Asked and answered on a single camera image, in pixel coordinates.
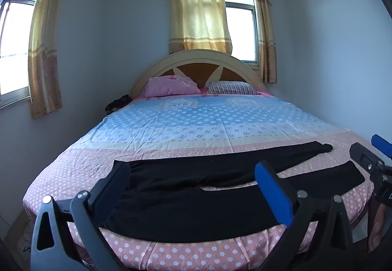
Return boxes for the black pants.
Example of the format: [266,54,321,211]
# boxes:
[102,141,366,243]

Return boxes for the long yellow floral curtain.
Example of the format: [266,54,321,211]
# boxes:
[27,0,76,120]

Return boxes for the pink pillow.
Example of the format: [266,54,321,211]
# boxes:
[145,75,201,98]

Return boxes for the striped pillow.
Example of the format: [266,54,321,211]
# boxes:
[204,81,258,96]

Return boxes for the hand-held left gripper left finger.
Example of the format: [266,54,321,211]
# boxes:
[31,161,132,271]

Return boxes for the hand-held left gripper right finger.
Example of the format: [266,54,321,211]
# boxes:
[255,161,357,271]

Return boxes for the dark bag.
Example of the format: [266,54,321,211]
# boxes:
[105,95,133,115]

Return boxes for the arched wooden headboard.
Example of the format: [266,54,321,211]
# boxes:
[130,49,267,99]

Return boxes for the person's right hand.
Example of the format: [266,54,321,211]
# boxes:
[367,206,387,255]

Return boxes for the dotted pink and blue bedsheet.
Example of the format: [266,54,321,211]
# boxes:
[23,91,380,271]

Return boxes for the wide yellow curtain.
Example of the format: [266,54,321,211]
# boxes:
[168,0,234,56]

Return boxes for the small window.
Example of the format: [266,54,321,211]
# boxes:
[221,0,261,69]

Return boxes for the large window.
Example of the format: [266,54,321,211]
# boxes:
[0,0,50,110]

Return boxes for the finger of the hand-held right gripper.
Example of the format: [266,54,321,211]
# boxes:
[371,134,392,159]
[350,142,386,174]

